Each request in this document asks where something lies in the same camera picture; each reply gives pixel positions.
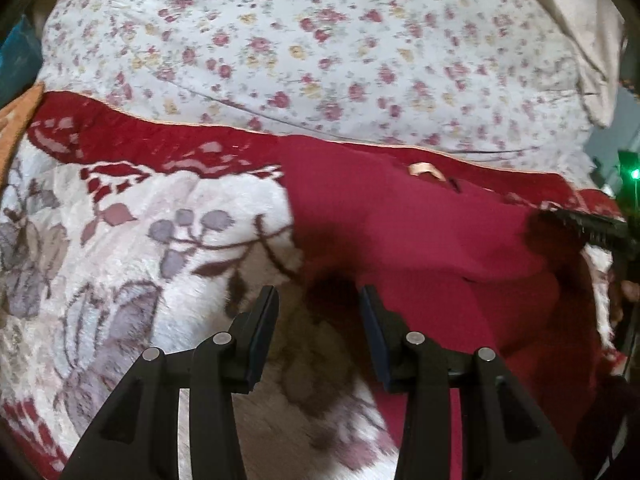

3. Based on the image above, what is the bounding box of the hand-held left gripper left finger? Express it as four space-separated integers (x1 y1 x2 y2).
60 285 281 480

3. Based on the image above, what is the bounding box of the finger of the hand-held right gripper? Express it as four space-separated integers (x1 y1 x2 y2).
525 209 629 251

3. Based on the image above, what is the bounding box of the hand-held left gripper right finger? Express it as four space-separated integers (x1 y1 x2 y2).
359 285 584 480

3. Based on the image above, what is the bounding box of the dark red garment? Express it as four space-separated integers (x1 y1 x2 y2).
284 134 603 480

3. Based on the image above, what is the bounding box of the red and white plush blanket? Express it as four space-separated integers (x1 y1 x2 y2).
0 89 632 480

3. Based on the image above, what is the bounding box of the beige curtain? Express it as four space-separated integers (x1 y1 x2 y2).
540 0 629 129

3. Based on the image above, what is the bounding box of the white floral quilt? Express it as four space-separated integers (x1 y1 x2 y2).
37 0 603 202

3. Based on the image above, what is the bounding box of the orange patterned cloth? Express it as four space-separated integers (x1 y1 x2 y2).
0 84 47 187

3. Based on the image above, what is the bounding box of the blue plastic bag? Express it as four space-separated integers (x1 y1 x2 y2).
0 14 40 107

